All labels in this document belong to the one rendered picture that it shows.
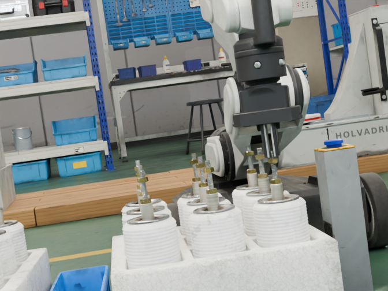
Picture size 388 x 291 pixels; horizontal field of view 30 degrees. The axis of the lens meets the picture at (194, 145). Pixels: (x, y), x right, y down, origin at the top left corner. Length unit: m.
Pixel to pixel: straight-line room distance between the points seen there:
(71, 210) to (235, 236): 2.05
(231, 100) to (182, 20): 5.69
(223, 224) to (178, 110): 8.51
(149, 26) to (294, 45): 1.58
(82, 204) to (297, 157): 1.04
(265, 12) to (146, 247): 0.44
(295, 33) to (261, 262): 6.64
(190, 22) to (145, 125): 2.63
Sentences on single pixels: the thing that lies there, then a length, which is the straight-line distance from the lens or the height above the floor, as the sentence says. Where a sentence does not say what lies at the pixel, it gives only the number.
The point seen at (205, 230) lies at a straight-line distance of 1.24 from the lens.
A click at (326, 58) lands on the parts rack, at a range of 6.88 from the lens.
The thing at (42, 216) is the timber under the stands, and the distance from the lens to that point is 3.26.
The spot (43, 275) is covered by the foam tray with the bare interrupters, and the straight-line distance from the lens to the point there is 1.51.
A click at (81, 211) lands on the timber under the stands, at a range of 3.25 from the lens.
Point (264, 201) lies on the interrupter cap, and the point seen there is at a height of 0.25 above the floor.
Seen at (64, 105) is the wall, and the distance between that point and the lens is 9.65.
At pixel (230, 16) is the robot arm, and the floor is 0.58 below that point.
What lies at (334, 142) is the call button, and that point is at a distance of 1.50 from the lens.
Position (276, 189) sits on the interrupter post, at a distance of 1.28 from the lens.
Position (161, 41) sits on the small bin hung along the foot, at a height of 1.10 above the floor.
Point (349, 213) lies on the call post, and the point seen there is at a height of 0.18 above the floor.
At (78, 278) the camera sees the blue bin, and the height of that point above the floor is 0.10.
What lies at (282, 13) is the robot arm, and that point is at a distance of 1.27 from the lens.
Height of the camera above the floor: 0.44
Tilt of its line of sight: 3 degrees down
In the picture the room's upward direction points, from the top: 8 degrees counter-clockwise
